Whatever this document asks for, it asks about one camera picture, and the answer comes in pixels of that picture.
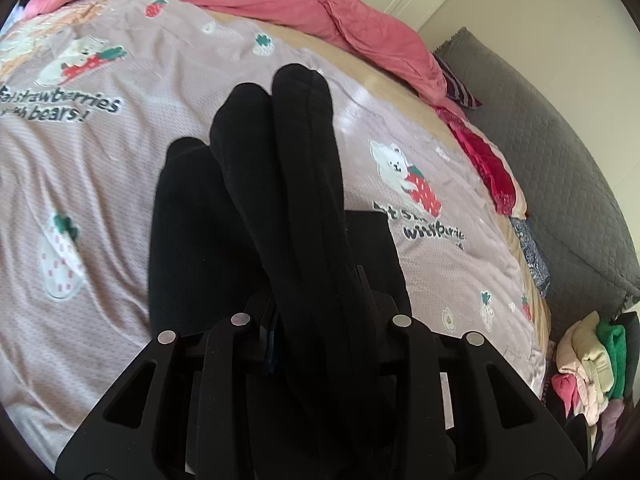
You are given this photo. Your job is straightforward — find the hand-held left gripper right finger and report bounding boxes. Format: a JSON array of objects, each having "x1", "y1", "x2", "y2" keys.
[{"x1": 355, "y1": 265, "x2": 587, "y2": 480}]

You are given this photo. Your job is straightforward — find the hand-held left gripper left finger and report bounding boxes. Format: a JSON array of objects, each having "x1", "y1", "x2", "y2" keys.
[{"x1": 56, "y1": 292, "x2": 281, "y2": 480}]

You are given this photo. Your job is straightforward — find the black sock orange cuff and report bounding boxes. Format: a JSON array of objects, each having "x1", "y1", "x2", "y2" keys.
[{"x1": 148, "y1": 136, "x2": 273, "y2": 335}]

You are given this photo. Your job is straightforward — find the black sock white lettering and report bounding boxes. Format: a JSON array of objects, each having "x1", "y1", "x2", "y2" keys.
[{"x1": 270, "y1": 62, "x2": 396, "y2": 480}]

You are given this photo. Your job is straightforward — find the blue patterned cloth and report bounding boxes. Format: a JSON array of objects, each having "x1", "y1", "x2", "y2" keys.
[{"x1": 510, "y1": 216, "x2": 552, "y2": 299}]

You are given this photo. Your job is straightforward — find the pink garment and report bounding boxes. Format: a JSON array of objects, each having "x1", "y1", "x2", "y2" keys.
[{"x1": 549, "y1": 372, "x2": 602, "y2": 427}]

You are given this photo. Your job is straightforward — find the cream garment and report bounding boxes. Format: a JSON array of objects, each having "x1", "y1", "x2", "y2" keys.
[{"x1": 554, "y1": 310, "x2": 617, "y2": 397}]

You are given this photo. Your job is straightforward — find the red cloth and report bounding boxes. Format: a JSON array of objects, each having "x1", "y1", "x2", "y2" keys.
[{"x1": 435, "y1": 106, "x2": 522, "y2": 217}]

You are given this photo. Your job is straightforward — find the green garment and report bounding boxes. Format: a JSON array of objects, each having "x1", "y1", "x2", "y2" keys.
[{"x1": 594, "y1": 320, "x2": 629, "y2": 402}]

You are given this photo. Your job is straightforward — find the black garment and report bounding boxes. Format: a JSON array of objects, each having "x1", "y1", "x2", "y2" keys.
[{"x1": 611, "y1": 310, "x2": 640, "y2": 353}]

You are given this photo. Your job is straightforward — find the grey quilted headboard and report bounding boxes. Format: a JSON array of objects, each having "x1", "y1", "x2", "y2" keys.
[{"x1": 432, "y1": 27, "x2": 640, "y2": 322}]

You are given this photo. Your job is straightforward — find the printed strawberry bear bed sheet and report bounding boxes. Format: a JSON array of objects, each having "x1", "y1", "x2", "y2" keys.
[{"x1": 0, "y1": 0, "x2": 548, "y2": 411}]

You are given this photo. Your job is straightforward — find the striped purple pillow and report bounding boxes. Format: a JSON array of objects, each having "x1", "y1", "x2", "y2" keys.
[{"x1": 432, "y1": 55, "x2": 484, "y2": 110}]

